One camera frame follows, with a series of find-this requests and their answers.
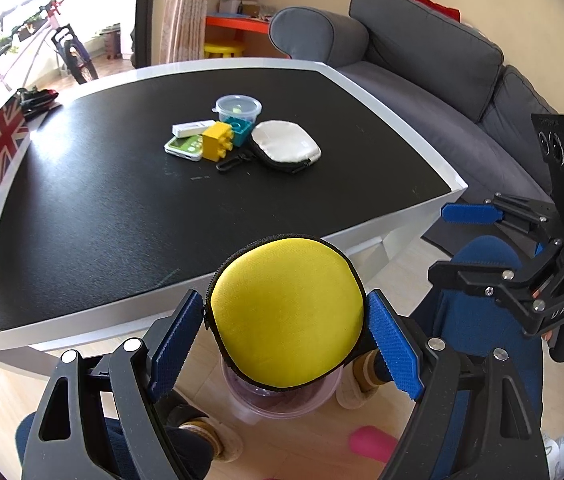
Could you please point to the black sliding door frame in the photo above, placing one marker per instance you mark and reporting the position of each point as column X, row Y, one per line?
column 143, row 10

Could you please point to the grey fabric sofa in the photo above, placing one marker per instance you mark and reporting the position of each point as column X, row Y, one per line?
column 411, row 95

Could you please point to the patterned beige curtain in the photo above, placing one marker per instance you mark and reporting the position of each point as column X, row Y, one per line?
column 187, row 10

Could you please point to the white and pink bicycle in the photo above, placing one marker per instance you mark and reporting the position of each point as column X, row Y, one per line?
column 74, row 57

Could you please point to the white round zip pouch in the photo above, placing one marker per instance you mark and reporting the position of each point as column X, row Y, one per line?
column 282, row 145

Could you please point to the black and red cloth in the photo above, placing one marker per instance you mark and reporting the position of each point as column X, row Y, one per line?
column 37, row 102

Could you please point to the grey storage box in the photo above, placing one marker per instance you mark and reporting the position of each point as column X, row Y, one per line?
column 229, row 5

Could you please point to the dark beige-soled slipper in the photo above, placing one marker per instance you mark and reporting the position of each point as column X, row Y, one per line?
column 222, row 440
column 351, row 390

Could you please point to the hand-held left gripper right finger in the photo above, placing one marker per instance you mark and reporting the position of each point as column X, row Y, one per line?
column 391, row 340

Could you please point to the yellow plastic stool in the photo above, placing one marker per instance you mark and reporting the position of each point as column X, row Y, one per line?
column 224, row 51

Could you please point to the orange low table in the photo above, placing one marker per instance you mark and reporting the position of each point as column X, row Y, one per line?
column 237, row 24

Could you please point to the purple plastic stool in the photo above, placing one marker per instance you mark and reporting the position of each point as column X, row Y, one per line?
column 112, row 44

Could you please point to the black carabiner clip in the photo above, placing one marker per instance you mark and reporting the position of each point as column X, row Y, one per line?
column 232, row 162

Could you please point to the pink object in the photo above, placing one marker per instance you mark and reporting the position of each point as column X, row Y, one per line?
column 371, row 442

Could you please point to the green and white packet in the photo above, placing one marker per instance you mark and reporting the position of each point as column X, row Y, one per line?
column 184, row 149

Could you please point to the red cushion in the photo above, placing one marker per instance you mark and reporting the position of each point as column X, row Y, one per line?
column 431, row 2

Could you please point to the clear round plastic container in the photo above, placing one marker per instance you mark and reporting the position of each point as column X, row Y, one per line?
column 238, row 109

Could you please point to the pink translucent trash bin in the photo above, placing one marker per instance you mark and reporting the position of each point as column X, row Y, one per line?
column 282, row 405

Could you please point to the teal toy brick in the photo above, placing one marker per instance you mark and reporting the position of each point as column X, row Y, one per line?
column 241, row 132

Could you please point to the white plastic stick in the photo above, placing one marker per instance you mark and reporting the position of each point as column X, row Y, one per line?
column 192, row 128

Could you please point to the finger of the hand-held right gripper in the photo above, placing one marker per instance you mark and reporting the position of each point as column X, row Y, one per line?
column 471, row 213
column 466, row 274

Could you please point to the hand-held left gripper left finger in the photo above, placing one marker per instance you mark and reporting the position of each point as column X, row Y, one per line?
column 177, row 345

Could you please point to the yellow round zip pouch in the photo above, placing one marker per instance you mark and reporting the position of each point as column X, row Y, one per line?
column 287, row 310

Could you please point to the yellow toy brick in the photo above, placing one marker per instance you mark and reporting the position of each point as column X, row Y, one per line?
column 217, row 142

